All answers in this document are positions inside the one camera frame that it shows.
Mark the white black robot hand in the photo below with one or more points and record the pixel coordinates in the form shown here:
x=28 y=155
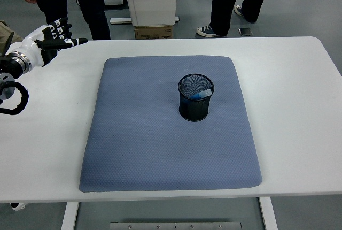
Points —
x=32 y=44

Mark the blue marker with clear cap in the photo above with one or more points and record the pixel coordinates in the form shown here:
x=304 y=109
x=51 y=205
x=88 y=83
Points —
x=204 y=93

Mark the black mesh pen holder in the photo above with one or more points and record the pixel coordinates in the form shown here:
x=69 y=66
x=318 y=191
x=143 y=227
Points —
x=195 y=112

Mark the beige fabric object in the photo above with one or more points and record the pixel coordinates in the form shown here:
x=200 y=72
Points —
x=4 y=33

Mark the brown cardboard box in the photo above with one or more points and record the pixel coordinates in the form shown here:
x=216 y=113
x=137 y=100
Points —
x=153 y=32

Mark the person with blue sneakers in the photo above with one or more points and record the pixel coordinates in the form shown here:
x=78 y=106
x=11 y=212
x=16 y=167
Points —
x=227 y=0

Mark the small grey floor plate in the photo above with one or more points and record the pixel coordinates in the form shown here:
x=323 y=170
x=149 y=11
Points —
x=245 y=31

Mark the blue-grey quilted mat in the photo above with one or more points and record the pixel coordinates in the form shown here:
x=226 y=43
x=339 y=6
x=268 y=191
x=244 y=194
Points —
x=147 y=155

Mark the small white black object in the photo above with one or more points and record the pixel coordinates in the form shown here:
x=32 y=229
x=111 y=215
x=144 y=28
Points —
x=18 y=206

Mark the white table leg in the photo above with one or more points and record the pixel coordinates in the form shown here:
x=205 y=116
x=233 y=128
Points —
x=268 y=214
x=70 y=216

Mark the white pedestal base bar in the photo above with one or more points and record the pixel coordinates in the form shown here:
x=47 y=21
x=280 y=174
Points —
x=120 y=21

